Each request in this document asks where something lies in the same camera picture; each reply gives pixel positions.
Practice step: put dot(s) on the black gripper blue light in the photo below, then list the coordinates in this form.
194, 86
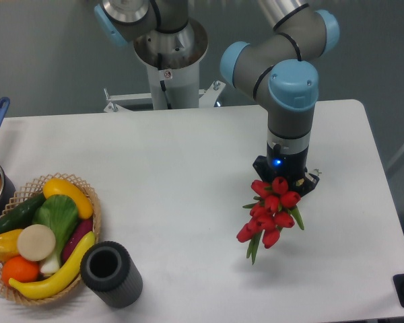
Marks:
289, 163

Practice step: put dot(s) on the red tulip bouquet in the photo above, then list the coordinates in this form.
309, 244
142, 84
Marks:
274, 209

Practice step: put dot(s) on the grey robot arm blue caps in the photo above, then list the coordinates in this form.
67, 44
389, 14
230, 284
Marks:
277, 74

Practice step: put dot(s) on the dark grey ribbed vase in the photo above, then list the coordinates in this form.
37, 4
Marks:
109, 271

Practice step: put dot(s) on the purple sweet potato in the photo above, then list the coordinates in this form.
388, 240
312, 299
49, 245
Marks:
80, 231

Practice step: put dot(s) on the green bok choy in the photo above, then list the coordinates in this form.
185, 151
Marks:
59, 213

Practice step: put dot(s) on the yellow squash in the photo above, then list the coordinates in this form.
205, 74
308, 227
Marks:
58, 186

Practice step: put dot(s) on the woven wicker basket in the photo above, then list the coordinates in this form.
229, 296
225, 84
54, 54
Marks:
29, 190

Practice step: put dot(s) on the beige round radish slice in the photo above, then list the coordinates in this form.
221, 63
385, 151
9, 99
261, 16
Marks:
36, 242

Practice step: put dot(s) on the yellow banana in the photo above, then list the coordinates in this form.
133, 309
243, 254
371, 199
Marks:
62, 278

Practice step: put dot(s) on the green cucumber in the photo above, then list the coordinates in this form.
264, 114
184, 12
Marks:
22, 215

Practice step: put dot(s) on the orange fruit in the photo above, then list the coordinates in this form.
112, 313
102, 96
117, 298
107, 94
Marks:
20, 269

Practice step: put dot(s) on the yellow bell pepper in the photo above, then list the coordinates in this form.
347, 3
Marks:
9, 244

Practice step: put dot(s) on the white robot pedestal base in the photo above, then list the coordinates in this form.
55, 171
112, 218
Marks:
172, 63

